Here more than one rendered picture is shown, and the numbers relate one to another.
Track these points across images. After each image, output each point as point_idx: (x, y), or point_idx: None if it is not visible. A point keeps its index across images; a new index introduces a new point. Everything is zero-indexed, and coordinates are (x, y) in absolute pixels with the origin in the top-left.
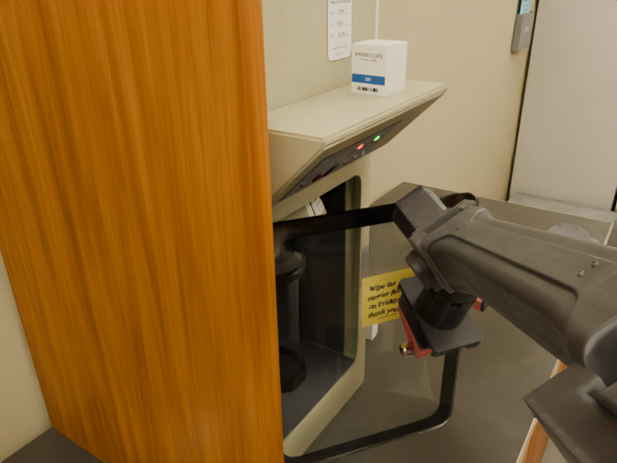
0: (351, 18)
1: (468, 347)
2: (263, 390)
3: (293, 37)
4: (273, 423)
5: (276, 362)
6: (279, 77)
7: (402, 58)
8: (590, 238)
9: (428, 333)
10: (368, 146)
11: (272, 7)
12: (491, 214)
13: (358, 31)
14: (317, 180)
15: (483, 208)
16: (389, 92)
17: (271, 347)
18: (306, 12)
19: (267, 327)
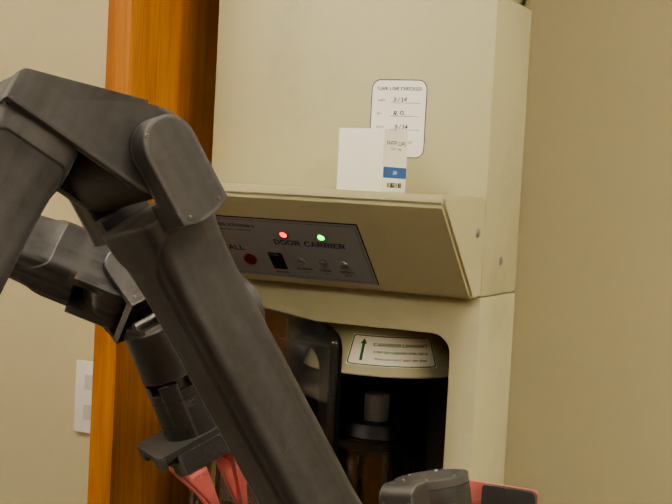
0: (423, 110)
1: (156, 466)
2: (91, 413)
3: (308, 118)
4: (98, 467)
5: (110, 397)
6: (282, 155)
7: (373, 148)
8: (419, 482)
9: (159, 433)
10: (338, 254)
11: (278, 86)
12: (65, 227)
13: (442, 129)
14: (253, 263)
15: (69, 222)
16: (346, 185)
17: (105, 373)
18: (332, 95)
19: (103, 347)
